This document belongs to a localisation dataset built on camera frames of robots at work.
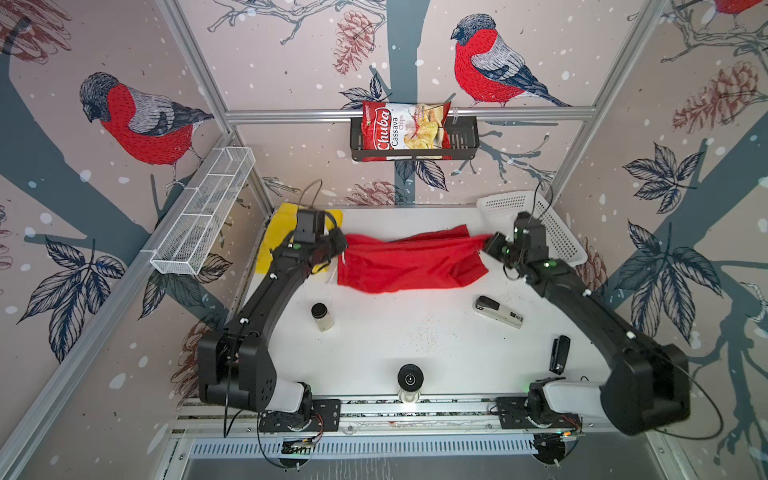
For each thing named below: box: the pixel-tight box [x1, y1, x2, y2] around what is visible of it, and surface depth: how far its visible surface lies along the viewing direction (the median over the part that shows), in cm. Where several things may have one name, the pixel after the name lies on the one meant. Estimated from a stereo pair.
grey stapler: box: [472, 295, 525, 329], surface depth 90 cm
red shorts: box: [337, 224, 494, 293], surface depth 92 cm
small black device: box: [549, 334, 571, 375], surface depth 81 cm
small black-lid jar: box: [311, 302, 333, 333], surface depth 84 cm
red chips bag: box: [361, 101, 452, 162], surface depth 90 cm
